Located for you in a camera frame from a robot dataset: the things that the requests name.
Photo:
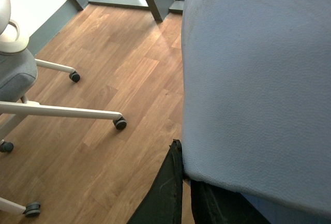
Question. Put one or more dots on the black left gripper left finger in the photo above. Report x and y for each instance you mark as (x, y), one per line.
(163, 202)

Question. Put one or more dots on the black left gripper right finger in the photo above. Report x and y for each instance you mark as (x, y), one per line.
(211, 204)

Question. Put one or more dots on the light blue slipper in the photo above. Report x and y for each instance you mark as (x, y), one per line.
(256, 114)

